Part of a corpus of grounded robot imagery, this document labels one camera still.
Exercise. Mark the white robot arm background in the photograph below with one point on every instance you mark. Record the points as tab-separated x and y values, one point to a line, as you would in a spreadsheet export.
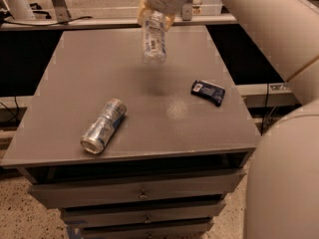
20	9

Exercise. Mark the silver blue drink can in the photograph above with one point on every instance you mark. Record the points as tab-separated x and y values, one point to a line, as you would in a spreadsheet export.
101	130

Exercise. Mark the metal frame rail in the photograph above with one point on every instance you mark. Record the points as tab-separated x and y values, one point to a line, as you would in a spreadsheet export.
87	23

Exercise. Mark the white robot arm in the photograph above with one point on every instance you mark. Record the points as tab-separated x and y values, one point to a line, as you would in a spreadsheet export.
282	192

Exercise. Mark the dark blue snack packet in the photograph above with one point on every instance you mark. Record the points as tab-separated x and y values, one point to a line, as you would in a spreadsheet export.
208	91

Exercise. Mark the middle grey drawer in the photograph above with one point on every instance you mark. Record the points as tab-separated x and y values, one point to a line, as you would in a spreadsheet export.
147	213

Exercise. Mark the grey drawer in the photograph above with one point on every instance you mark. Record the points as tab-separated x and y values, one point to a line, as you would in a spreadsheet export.
148	231
147	213
135	189

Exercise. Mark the clear plastic water bottle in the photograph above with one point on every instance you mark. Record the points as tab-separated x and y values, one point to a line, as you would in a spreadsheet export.
154	51

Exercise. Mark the grey drawer cabinet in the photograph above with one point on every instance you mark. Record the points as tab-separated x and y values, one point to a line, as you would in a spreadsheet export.
165	130

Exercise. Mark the bottom grey drawer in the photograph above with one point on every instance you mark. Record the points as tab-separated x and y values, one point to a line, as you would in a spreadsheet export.
148	231

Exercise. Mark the top grey drawer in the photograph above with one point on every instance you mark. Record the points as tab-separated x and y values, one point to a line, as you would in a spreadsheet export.
135	189

